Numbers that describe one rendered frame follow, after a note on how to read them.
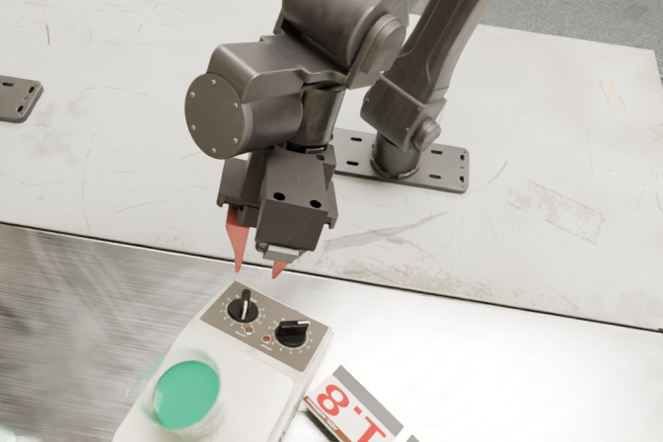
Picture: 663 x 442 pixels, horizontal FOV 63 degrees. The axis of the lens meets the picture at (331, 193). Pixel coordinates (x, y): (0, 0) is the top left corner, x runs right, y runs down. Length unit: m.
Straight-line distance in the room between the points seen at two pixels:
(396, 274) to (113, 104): 0.45
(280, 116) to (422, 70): 0.25
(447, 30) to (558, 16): 2.02
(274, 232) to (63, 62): 0.59
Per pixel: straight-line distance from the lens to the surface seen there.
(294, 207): 0.36
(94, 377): 0.64
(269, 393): 0.51
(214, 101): 0.36
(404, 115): 0.59
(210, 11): 0.93
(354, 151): 0.72
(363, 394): 0.60
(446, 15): 0.57
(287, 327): 0.55
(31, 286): 0.70
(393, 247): 0.67
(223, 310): 0.58
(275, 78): 0.35
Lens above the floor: 1.49
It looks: 59 degrees down
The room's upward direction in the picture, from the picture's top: 6 degrees clockwise
